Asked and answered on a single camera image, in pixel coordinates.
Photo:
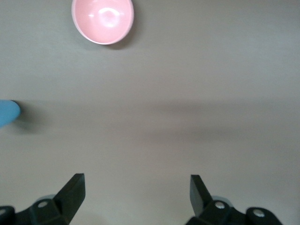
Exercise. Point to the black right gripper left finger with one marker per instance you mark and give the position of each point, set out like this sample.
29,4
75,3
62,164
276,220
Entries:
68,201

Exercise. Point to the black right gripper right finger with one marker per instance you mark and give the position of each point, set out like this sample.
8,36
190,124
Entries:
204,206

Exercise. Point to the blue plastic cup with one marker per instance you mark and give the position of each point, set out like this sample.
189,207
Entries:
8,112

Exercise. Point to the pink bowl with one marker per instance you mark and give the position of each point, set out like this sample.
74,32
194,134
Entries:
103,21

